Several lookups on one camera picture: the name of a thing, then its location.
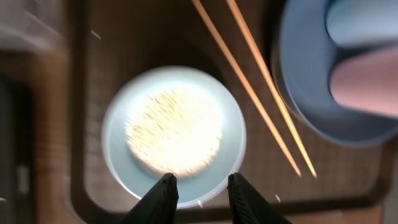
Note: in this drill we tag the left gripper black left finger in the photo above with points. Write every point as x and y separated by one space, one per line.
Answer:
158 206

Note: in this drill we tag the wooden chopstick right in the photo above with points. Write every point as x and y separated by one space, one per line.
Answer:
266 74

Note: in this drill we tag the wooden chopstick left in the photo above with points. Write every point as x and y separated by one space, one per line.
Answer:
216 35

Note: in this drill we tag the light blue cup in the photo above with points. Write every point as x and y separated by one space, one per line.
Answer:
362 23

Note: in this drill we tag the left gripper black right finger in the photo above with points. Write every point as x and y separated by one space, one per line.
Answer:
248 206

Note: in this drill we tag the pink cup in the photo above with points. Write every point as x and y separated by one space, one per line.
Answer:
367 82

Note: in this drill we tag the wooden chopstick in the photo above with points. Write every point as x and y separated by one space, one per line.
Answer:
266 74
216 35

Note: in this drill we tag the light blue bowl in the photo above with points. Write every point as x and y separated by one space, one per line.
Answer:
177 120

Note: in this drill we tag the clear plastic bin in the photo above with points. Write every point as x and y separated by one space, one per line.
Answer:
28 25

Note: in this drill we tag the dark blue plate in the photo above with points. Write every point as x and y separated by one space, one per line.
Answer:
306 57

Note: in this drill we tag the black tray bin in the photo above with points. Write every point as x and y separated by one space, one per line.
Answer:
17 153

